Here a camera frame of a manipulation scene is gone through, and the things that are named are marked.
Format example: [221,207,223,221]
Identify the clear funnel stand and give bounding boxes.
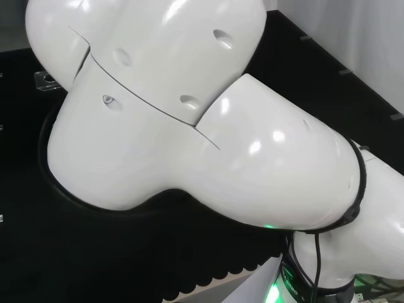
[33,71,61,93]

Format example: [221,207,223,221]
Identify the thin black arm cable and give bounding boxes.
[283,232,323,303]

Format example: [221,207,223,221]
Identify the black bench cloth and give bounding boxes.
[0,9,404,303]

